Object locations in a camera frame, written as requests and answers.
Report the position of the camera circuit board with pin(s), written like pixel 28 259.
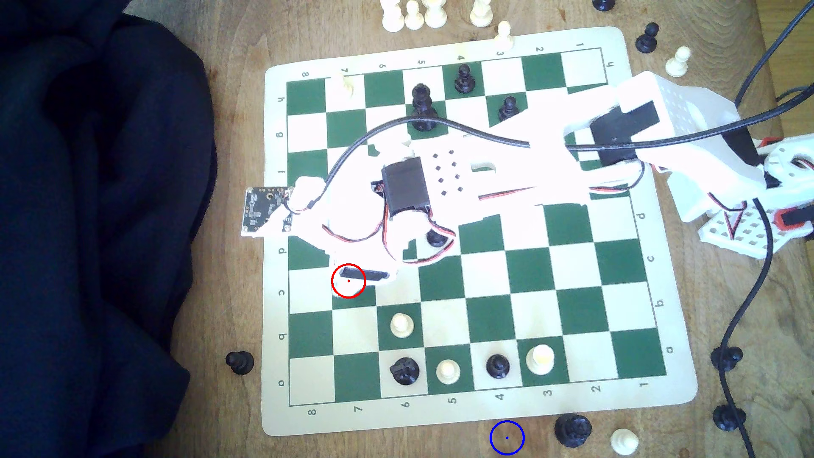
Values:
pixel 261 210

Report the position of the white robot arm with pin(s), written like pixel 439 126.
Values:
pixel 674 95

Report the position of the white chess pawn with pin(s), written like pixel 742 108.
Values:
pixel 503 35
pixel 401 324
pixel 414 14
pixel 678 62
pixel 448 371
pixel 624 441

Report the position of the green cream chess board mat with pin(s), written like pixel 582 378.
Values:
pixel 572 305

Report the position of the dark navy cloth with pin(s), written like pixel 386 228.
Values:
pixel 95 222

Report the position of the large black chess piece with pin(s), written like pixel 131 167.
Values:
pixel 572 430

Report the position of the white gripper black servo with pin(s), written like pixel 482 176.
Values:
pixel 368 275

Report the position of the tall black chess piece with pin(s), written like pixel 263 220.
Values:
pixel 421 108

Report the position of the black chess pawn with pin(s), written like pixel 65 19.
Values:
pixel 726 357
pixel 508 108
pixel 464 77
pixel 647 38
pixel 497 365
pixel 240 362
pixel 729 416

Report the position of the black chess knight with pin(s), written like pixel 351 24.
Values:
pixel 404 371

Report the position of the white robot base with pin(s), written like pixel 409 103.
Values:
pixel 788 162

